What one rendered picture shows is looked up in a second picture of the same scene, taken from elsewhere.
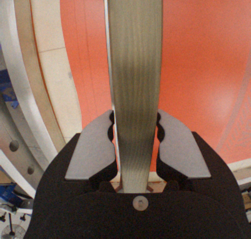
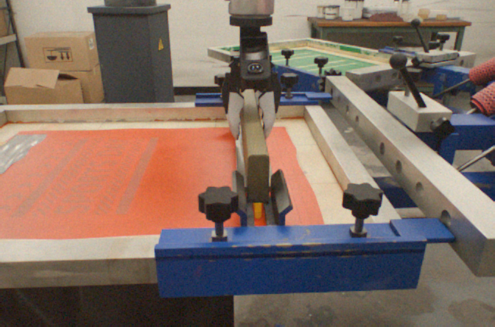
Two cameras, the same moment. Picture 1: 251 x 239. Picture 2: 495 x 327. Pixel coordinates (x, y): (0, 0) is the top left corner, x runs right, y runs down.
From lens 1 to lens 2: 0.61 m
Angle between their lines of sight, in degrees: 39
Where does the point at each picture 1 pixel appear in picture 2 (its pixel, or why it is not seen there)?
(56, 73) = (318, 173)
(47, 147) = (328, 129)
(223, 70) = (169, 177)
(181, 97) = (209, 164)
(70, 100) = (305, 162)
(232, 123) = (144, 153)
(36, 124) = (334, 139)
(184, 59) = (210, 180)
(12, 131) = (359, 130)
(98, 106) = (280, 159)
